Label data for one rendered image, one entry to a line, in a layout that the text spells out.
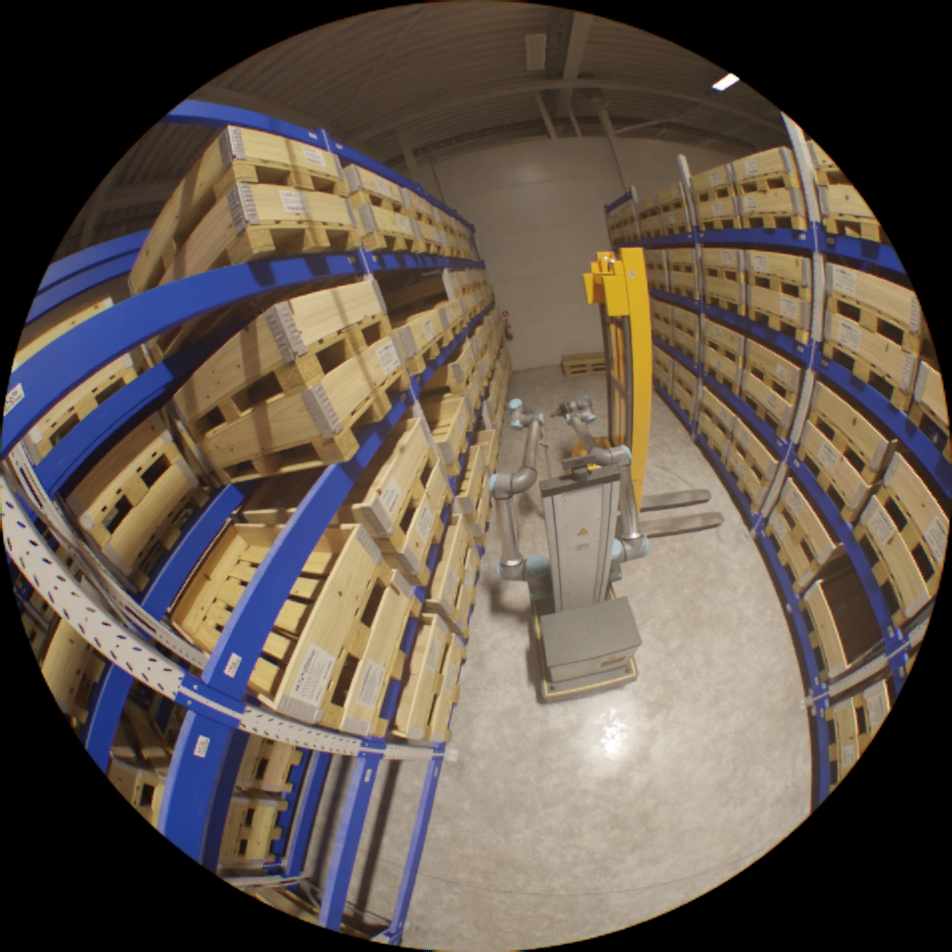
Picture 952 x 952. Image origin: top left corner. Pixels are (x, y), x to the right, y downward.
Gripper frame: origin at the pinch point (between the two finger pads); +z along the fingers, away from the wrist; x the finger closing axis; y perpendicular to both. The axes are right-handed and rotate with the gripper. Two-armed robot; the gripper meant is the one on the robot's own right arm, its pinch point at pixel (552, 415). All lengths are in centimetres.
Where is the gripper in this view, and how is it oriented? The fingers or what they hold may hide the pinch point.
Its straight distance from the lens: 246.1
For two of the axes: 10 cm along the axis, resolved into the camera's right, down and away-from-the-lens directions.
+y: -1.5, 6.3, -7.6
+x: 5.1, 7.1, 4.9
